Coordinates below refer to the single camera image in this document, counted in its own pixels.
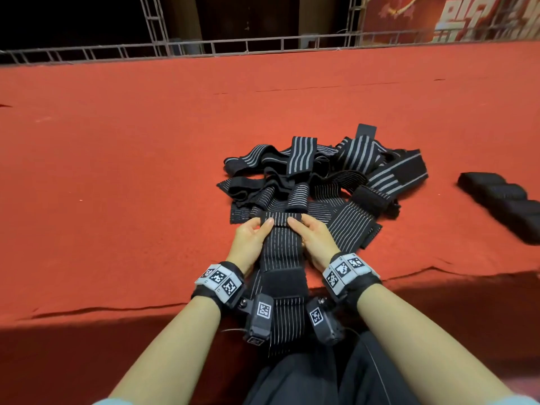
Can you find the person's right hand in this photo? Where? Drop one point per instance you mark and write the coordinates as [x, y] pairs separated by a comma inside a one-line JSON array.
[[317, 240]]

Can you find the metal truss column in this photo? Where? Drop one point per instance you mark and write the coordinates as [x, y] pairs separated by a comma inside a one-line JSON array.
[[353, 21], [154, 25]]

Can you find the dark brown door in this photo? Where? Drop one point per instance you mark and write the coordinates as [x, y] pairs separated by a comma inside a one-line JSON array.
[[249, 14]]

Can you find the metal railing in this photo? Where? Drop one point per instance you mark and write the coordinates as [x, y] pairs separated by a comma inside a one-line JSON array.
[[253, 44]]

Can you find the black trousers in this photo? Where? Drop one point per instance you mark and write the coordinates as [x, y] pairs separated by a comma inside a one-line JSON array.
[[354, 375]]

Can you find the person's left hand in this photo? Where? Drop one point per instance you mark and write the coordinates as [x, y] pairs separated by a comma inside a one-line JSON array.
[[246, 246]]

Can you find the person's left forearm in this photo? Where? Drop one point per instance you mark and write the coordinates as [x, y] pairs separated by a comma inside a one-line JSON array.
[[164, 354]]

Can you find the red banner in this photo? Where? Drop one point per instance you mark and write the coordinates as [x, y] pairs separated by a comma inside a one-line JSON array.
[[447, 17]]

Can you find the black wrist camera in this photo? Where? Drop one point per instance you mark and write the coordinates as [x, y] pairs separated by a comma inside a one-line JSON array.
[[260, 318], [325, 320]]

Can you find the person's right forearm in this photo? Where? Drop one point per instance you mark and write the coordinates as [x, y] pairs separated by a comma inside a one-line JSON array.
[[430, 346]]

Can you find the light blue sleeve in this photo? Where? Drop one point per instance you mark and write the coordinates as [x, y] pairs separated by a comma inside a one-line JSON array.
[[114, 401], [515, 400]]

